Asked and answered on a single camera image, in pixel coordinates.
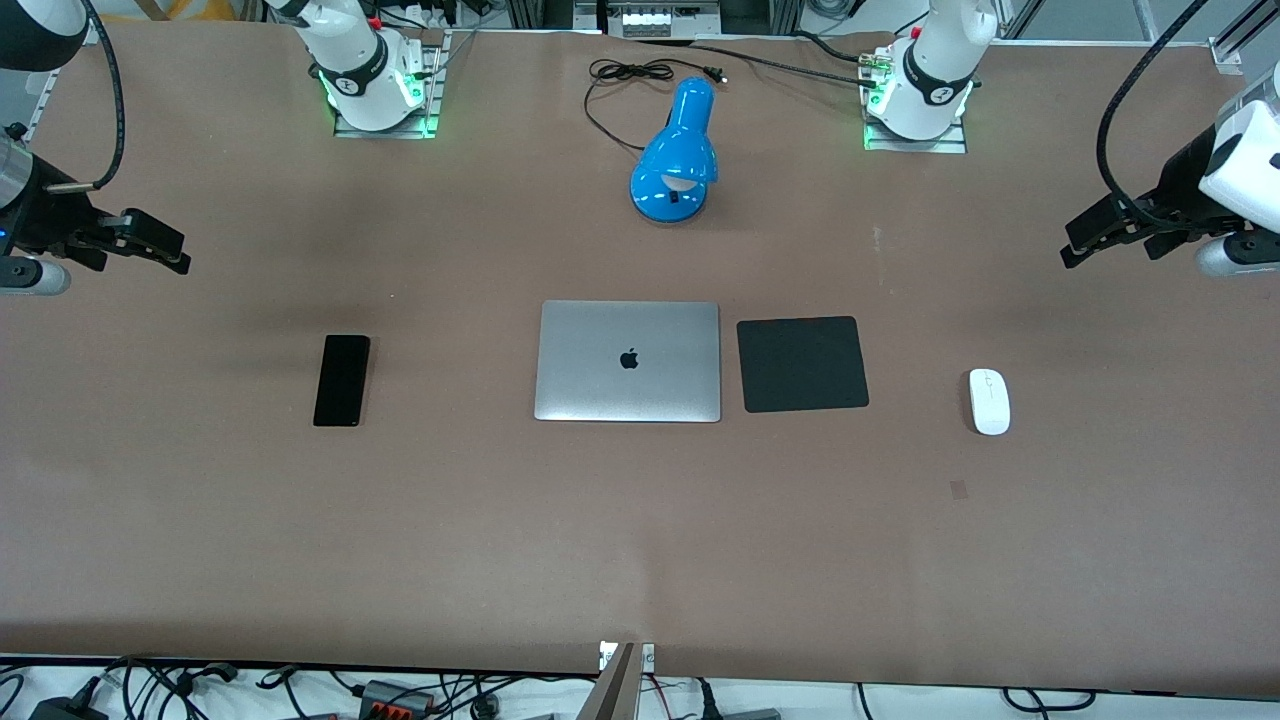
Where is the white computer mouse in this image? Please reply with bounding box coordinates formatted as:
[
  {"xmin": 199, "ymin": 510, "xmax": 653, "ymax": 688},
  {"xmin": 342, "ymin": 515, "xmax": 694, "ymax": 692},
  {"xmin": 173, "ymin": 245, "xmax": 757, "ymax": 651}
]
[{"xmin": 967, "ymin": 367, "xmax": 1012, "ymax": 437}]

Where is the black mouse pad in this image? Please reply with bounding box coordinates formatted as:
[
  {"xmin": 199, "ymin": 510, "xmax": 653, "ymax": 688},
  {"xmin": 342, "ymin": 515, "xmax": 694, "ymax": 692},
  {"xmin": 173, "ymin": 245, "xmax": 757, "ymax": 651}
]
[{"xmin": 736, "ymin": 316, "xmax": 871, "ymax": 414}]

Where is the black smartphone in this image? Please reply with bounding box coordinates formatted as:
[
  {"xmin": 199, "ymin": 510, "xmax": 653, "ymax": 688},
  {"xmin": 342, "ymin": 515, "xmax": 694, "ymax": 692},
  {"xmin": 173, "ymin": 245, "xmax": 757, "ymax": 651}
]
[{"xmin": 312, "ymin": 334, "xmax": 372, "ymax": 428}]

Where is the blue desk lamp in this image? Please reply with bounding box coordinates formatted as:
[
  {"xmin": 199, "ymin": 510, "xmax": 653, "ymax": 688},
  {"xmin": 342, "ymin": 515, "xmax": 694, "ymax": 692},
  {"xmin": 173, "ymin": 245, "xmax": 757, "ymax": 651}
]
[{"xmin": 629, "ymin": 76, "xmax": 719, "ymax": 225}]

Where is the black power adapter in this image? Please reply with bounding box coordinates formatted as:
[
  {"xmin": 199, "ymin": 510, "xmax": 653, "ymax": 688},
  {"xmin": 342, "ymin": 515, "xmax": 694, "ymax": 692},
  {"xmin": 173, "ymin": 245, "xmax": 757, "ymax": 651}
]
[{"xmin": 28, "ymin": 696, "xmax": 109, "ymax": 720}]

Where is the silver closed laptop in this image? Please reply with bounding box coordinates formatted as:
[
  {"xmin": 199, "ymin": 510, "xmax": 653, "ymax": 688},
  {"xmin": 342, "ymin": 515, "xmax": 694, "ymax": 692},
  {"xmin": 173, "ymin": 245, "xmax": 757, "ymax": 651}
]
[{"xmin": 533, "ymin": 299, "xmax": 723, "ymax": 424}]

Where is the white power strip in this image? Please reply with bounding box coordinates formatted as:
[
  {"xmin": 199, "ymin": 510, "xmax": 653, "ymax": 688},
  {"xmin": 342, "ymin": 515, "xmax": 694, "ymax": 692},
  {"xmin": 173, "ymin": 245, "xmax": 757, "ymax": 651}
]
[{"xmin": 606, "ymin": 2, "xmax": 721, "ymax": 39}]

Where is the grey box with orange connectors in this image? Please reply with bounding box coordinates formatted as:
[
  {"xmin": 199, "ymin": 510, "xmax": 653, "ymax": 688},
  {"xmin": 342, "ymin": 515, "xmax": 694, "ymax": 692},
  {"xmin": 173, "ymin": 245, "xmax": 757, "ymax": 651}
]
[{"xmin": 358, "ymin": 680, "xmax": 437, "ymax": 720}]

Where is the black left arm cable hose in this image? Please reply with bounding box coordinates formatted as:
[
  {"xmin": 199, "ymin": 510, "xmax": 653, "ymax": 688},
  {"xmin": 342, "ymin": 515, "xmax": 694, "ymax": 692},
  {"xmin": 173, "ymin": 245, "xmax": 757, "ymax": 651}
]
[{"xmin": 1096, "ymin": 0, "xmax": 1211, "ymax": 216}]

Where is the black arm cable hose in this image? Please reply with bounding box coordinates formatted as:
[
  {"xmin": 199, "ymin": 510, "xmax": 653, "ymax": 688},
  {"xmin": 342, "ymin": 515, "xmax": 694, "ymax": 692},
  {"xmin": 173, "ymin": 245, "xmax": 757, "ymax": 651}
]
[
  {"xmin": 44, "ymin": 0, "xmax": 127, "ymax": 193},
  {"xmin": 1096, "ymin": 0, "xmax": 1211, "ymax": 216}
]

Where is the aluminium frame rail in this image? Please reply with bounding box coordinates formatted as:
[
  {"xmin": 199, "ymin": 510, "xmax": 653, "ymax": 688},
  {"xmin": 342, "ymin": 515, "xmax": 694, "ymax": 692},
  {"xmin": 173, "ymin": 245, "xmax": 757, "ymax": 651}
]
[{"xmin": 1206, "ymin": 0, "xmax": 1280, "ymax": 77}]

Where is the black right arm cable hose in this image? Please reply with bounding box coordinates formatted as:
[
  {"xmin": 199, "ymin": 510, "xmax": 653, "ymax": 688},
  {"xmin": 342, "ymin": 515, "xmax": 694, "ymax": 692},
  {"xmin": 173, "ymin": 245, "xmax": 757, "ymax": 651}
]
[{"xmin": 44, "ymin": 0, "xmax": 127, "ymax": 193}]

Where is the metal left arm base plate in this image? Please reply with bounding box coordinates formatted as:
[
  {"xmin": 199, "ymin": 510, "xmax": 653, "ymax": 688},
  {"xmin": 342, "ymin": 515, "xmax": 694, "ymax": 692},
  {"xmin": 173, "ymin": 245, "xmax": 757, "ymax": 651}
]
[{"xmin": 862, "ymin": 48, "xmax": 969, "ymax": 155}]

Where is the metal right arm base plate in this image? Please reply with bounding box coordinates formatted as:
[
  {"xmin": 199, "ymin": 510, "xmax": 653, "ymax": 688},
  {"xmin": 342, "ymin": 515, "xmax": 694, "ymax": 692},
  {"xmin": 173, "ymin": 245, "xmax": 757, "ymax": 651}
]
[{"xmin": 332, "ymin": 30, "xmax": 453, "ymax": 140}]

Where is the black cable to arm base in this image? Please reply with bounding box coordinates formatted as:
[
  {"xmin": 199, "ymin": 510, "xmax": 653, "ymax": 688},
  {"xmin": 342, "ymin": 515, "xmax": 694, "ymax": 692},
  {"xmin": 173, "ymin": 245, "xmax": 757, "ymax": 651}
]
[{"xmin": 636, "ymin": 36, "xmax": 881, "ymax": 91}]

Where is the black lamp power cord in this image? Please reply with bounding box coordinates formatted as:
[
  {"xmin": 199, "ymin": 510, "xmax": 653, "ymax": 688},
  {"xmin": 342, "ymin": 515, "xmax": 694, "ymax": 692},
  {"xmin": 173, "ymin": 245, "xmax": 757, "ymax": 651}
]
[{"xmin": 583, "ymin": 58, "xmax": 728, "ymax": 153}]

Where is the grey metal camera bracket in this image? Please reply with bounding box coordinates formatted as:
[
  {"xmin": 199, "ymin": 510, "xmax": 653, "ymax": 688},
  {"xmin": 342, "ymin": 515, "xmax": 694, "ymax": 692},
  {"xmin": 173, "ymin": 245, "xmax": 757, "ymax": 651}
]
[{"xmin": 578, "ymin": 642, "xmax": 656, "ymax": 720}]

